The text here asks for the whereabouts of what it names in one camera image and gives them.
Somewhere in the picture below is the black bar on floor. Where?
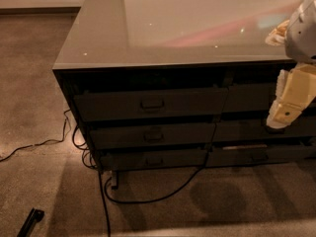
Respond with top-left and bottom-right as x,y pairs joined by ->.
17,208 -> 44,237

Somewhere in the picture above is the thin black floor cable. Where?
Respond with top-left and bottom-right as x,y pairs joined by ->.
0,108 -> 97,170

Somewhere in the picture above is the grey drawer cabinet counter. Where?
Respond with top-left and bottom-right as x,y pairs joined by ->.
52,0 -> 316,191

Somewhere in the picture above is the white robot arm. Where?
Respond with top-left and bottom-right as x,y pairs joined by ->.
266,0 -> 316,129

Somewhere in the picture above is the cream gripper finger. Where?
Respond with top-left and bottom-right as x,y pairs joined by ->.
267,63 -> 316,129
265,20 -> 289,46

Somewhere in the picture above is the thick black floor cable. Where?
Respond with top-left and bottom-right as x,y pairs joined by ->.
97,153 -> 211,237

